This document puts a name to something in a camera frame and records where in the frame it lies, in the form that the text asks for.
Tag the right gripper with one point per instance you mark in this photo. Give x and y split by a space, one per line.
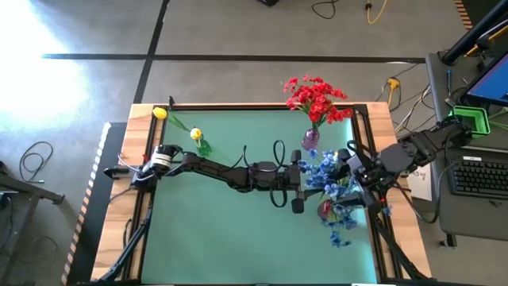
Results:
367 172

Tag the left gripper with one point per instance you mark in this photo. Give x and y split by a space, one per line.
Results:
295 178

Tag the red artificial flower bunch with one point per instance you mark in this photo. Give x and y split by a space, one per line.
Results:
293 83
321 89
337 116

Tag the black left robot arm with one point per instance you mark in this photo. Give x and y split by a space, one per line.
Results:
214 168

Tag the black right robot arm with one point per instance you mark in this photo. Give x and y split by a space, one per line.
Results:
420 149

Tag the red glass vase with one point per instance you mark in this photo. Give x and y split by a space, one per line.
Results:
326 208

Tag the purple glass vase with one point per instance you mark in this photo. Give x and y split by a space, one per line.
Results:
310 140

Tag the green glass vase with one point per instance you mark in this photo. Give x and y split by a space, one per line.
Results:
205 148

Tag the white paper sheet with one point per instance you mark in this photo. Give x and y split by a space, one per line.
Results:
420 184

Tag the green table mat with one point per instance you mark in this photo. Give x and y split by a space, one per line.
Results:
258 262

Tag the black support strut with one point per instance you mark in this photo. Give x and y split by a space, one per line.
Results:
131 246
401 258

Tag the yellow plug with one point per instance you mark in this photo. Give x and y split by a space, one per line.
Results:
393 83

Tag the black keyboard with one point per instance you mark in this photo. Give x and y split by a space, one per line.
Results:
476 178

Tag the grey desk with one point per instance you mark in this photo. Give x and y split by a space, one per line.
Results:
468 222

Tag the blue pen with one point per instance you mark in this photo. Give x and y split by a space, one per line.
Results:
449 77

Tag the green plastic box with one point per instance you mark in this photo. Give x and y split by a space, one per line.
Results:
485 119

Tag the monitor with blue screen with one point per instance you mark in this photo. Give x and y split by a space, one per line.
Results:
494 85

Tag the black equipment box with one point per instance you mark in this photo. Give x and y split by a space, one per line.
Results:
269 2

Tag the black floor mat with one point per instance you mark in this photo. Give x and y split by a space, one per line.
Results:
93 246

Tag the striped hazard tape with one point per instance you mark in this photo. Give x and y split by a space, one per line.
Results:
83 210

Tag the black metal stand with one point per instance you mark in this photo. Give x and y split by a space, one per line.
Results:
35 190

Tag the black table frame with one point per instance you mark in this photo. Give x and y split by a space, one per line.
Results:
258 107

